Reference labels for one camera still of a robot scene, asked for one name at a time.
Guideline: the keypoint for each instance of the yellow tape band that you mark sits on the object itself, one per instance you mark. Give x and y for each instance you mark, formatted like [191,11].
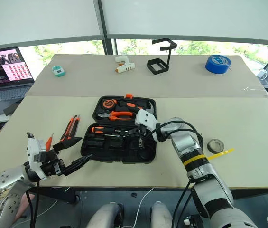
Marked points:
[194,160]

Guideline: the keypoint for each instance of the orange black screwdriver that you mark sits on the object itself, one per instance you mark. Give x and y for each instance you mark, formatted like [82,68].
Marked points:
[99,130]

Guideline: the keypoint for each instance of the grey open laptop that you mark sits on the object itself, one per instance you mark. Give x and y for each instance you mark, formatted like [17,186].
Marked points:
[3,69]

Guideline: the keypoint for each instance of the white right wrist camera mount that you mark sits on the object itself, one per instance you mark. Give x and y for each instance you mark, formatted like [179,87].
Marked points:
[145,118]

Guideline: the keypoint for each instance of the silver rounded robot leg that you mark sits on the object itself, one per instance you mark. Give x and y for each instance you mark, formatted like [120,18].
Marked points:
[159,215]
[107,215]

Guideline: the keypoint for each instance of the blue tape roll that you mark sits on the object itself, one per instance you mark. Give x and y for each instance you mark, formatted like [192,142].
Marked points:
[216,65]

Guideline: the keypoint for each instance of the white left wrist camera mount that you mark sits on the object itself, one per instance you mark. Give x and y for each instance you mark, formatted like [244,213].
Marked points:
[33,147]

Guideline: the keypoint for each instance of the thin black screwdriver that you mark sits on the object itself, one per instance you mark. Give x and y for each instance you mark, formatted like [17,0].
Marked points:
[112,135]

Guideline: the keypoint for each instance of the grey window frame pillar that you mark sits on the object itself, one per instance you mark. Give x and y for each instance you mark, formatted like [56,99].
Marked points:
[106,26]

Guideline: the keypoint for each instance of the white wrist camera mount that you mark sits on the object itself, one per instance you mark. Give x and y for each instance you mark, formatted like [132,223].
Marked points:
[33,147]
[145,118]

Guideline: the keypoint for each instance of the clear tape strip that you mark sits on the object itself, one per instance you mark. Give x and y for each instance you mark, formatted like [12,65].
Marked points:
[252,89]

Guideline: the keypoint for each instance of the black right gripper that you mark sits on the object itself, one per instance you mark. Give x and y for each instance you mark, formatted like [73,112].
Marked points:
[142,133]

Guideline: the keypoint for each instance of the black plastic tool case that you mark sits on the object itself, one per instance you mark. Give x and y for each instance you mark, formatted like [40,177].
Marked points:
[114,149]

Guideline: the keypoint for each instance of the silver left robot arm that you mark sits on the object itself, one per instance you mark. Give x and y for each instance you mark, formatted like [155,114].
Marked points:
[8,180]

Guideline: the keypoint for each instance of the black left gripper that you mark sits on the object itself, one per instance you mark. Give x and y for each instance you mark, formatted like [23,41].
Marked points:
[53,165]

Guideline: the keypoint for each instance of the black frame stand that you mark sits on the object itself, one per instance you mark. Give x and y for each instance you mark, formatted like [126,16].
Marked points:
[157,65]

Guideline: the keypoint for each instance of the orange black claw hammer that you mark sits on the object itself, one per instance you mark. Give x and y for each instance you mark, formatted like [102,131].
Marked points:
[131,105]

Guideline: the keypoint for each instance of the orange black tape measure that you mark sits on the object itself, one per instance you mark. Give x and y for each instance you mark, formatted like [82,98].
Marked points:
[108,103]

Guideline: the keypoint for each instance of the teal white timer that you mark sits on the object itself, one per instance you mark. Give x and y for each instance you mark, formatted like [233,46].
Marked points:
[59,71]

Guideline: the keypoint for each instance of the orange black utility knife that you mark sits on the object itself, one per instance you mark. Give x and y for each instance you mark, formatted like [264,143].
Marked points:
[70,128]

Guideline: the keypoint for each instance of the white roller blind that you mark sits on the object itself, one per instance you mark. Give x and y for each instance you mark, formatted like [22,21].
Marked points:
[195,16]
[36,19]

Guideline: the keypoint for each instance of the grey tape roll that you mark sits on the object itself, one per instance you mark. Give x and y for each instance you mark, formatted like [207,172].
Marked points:
[215,145]

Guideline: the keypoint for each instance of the orange case latch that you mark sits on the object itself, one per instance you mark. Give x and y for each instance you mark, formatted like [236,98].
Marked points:
[129,96]

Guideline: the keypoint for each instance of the small black floor object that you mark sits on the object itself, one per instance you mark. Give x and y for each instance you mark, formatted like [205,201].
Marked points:
[134,195]

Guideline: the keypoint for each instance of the flat black device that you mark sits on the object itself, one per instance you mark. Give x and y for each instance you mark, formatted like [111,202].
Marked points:
[14,108]

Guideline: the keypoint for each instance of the white glue gun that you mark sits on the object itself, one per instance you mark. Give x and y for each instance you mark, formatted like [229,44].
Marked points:
[124,66]

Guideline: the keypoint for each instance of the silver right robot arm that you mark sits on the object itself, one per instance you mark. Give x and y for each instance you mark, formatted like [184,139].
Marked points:
[209,190]

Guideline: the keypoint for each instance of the tan paper table cover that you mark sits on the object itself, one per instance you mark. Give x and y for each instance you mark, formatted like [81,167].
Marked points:
[100,80]

